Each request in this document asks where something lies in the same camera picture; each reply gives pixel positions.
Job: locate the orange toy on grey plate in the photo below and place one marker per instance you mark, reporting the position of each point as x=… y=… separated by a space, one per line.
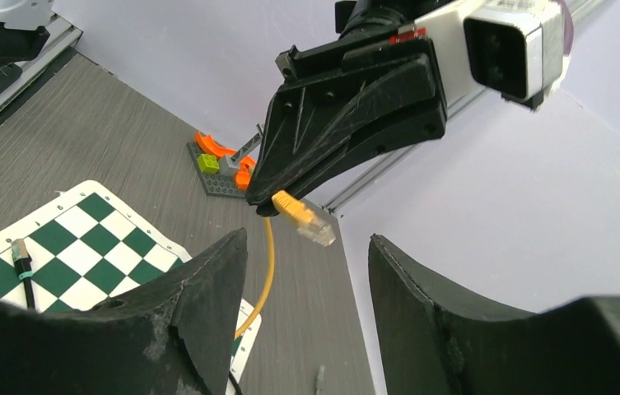
x=221 y=171

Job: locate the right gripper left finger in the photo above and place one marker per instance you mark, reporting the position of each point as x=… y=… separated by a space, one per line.
x=171 y=335

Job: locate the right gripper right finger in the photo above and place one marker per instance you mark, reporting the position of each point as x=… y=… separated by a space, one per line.
x=438 y=337

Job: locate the green white chessboard mat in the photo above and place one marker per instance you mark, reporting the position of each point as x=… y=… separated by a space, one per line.
x=84 y=247

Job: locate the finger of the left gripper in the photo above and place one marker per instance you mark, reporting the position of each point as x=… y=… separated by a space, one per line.
x=342 y=104

